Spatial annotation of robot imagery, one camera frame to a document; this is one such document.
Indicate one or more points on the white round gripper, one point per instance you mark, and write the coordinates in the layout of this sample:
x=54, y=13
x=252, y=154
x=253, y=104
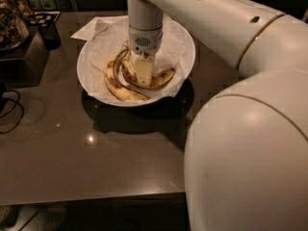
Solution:
x=145, y=40

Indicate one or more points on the spotted banana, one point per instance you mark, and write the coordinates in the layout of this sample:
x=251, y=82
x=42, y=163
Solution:
x=114, y=86
x=129, y=73

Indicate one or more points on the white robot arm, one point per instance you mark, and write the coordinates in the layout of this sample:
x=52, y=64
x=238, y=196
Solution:
x=246, y=155

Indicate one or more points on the white bowl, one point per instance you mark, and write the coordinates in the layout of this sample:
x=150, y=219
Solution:
x=93, y=77

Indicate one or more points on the white paper sheet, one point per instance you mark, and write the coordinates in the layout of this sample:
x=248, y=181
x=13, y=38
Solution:
x=109, y=36

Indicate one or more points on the dark cup with utensils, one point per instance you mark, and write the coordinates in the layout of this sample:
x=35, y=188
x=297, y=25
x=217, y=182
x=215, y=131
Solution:
x=46, y=23

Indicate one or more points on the dark box stand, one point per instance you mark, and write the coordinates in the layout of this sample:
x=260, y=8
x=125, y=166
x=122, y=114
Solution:
x=24, y=66

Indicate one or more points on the glass jar with snacks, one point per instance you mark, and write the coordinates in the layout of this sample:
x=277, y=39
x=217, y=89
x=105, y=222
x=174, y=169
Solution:
x=13, y=28

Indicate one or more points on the white object under table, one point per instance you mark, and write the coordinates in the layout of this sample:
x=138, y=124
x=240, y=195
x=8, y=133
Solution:
x=31, y=218

